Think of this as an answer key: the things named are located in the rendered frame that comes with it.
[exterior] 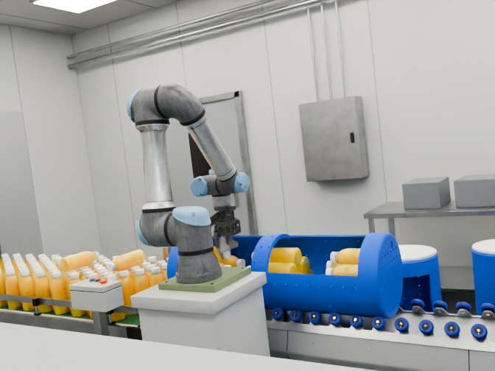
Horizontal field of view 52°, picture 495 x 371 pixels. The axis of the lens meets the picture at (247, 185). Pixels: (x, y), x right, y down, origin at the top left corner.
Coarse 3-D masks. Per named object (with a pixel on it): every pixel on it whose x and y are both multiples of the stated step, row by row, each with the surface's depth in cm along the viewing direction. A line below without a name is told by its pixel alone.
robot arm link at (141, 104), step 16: (144, 96) 167; (128, 112) 172; (144, 112) 168; (160, 112) 166; (144, 128) 169; (160, 128) 170; (144, 144) 170; (160, 144) 170; (144, 160) 170; (160, 160) 170; (144, 176) 171; (160, 176) 170; (160, 192) 169; (144, 208) 169; (160, 208) 168; (144, 224) 170; (160, 224) 166; (144, 240) 171; (160, 240) 167
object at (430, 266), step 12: (408, 264) 213; (420, 264) 213; (432, 264) 216; (408, 276) 213; (420, 276) 237; (432, 276) 216; (408, 288) 241; (420, 288) 238; (432, 288) 216; (408, 300) 242; (432, 300) 216
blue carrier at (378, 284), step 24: (240, 240) 213; (264, 240) 190; (288, 240) 201; (312, 240) 196; (336, 240) 191; (360, 240) 186; (384, 240) 168; (168, 264) 206; (264, 264) 183; (312, 264) 202; (360, 264) 164; (384, 264) 166; (264, 288) 183; (288, 288) 177; (312, 288) 172; (336, 288) 168; (360, 288) 163; (384, 288) 165; (360, 312) 169; (384, 312) 164
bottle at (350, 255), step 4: (348, 248) 179; (352, 248) 178; (356, 248) 178; (360, 248) 177; (340, 252) 179; (344, 252) 177; (348, 252) 176; (352, 252) 176; (356, 252) 175; (336, 256) 180; (340, 256) 178; (344, 256) 177; (348, 256) 176; (352, 256) 175; (356, 256) 174; (336, 260) 180; (340, 260) 178; (344, 260) 177; (348, 260) 176; (352, 260) 175; (356, 260) 174; (340, 264) 180
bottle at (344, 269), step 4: (344, 264) 174; (348, 264) 174; (352, 264) 174; (356, 264) 173; (332, 268) 177; (336, 268) 175; (340, 268) 173; (344, 268) 173; (348, 268) 172; (352, 268) 171; (356, 268) 170; (332, 272) 176; (336, 272) 174; (340, 272) 172; (344, 272) 172; (348, 272) 171; (352, 272) 170; (356, 272) 170
